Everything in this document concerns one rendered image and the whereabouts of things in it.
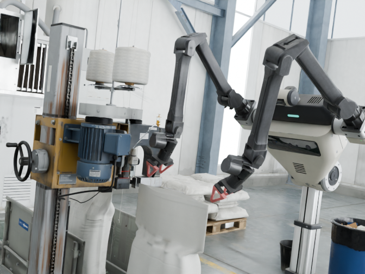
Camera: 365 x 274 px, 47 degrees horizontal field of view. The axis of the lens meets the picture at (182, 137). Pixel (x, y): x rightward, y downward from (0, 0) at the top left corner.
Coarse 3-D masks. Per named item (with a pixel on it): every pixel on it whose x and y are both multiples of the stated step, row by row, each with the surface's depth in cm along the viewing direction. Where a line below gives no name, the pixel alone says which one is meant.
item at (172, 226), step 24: (144, 192) 207; (168, 192) 202; (144, 216) 204; (168, 216) 187; (192, 216) 181; (144, 240) 196; (168, 240) 187; (192, 240) 181; (144, 264) 192; (168, 264) 181; (192, 264) 182
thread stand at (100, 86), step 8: (120, 8) 200; (120, 16) 200; (120, 24) 200; (112, 80) 202; (96, 88) 213; (104, 88) 207; (112, 88) 201; (120, 88) 197; (128, 88) 192; (136, 88) 189; (112, 96) 202; (112, 104) 201
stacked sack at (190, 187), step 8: (168, 184) 497; (176, 184) 488; (184, 184) 487; (192, 184) 492; (200, 184) 503; (208, 184) 512; (184, 192) 474; (192, 192) 480; (200, 192) 489; (208, 192) 497; (216, 192) 507
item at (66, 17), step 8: (48, 0) 497; (56, 0) 493; (64, 0) 495; (72, 0) 505; (48, 8) 496; (64, 8) 496; (72, 8) 507; (48, 16) 496; (64, 16) 498; (72, 16) 511; (48, 24) 496
